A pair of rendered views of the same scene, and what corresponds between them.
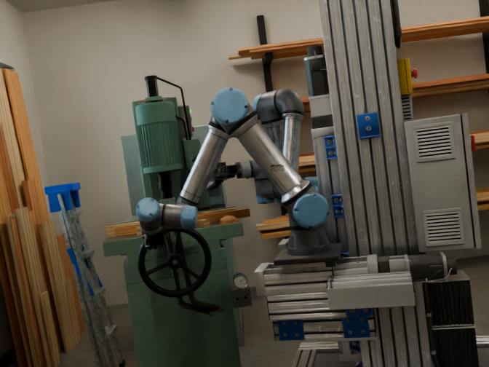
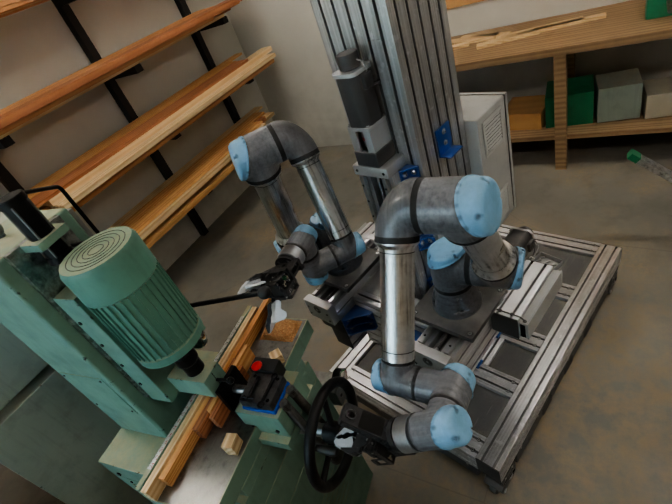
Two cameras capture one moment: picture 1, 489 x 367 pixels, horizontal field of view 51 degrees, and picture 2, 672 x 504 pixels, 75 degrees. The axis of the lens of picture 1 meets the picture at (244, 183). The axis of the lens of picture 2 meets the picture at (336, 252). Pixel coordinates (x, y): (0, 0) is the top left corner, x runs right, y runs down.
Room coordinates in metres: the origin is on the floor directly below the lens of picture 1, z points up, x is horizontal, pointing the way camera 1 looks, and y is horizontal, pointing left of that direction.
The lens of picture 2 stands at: (1.40, 0.70, 1.85)
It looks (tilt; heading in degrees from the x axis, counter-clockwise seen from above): 36 degrees down; 311
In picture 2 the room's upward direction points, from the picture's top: 22 degrees counter-clockwise
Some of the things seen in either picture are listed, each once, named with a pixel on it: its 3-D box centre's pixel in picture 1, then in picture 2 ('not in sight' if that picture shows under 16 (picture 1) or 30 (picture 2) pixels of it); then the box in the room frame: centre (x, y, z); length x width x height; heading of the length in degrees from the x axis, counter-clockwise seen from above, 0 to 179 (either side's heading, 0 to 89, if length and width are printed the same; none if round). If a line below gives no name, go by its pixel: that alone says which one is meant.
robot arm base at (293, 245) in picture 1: (307, 237); (454, 290); (1.81, -0.20, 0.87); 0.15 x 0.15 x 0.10
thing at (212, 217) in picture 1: (183, 221); (226, 375); (2.34, 0.30, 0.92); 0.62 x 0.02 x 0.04; 98
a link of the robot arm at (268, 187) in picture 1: (267, 190); (317, 264); (2.20, -0.09, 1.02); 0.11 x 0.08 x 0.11; 50
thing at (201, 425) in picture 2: not in sight; (220, 396); (2.31, 0.36, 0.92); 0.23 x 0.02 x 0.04; 98
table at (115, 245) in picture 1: (174, 237); (255, 405); (2.23, 0.34, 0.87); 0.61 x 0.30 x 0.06; 98
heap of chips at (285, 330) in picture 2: (228, 218); (279, 327); (2.29, 0.09, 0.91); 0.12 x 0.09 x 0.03; 8
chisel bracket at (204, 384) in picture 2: (169, 207); (199, 377); (2.36, 0.36, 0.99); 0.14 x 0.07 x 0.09; 8
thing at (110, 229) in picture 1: (172, 222); (211, 389); (2.36, 0.35, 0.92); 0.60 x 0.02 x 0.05; 98
